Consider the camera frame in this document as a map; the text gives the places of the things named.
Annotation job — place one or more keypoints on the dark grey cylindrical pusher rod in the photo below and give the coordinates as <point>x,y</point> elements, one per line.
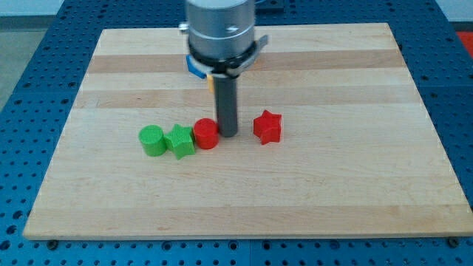
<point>225,94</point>

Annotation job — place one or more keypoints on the blue block behind arm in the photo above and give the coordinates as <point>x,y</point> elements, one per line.
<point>194,68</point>

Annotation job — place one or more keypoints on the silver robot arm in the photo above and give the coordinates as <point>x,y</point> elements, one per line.
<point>222,45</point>

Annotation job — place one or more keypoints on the red star block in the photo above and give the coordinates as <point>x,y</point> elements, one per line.
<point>268,127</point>

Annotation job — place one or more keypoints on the green star block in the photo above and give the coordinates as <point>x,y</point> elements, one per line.
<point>180,141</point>

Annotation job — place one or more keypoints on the yellow block behind rod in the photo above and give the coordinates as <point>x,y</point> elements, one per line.
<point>210,82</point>

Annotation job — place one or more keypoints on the red cylinder block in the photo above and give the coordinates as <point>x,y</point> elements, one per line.
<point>206,133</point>

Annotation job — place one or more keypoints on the green cylinder block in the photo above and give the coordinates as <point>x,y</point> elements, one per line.
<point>152,140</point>

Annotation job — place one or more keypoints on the wooden board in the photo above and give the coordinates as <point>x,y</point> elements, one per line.
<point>358,157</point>

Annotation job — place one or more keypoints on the blue perforated table plate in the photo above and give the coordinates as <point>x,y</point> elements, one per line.
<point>33,118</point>

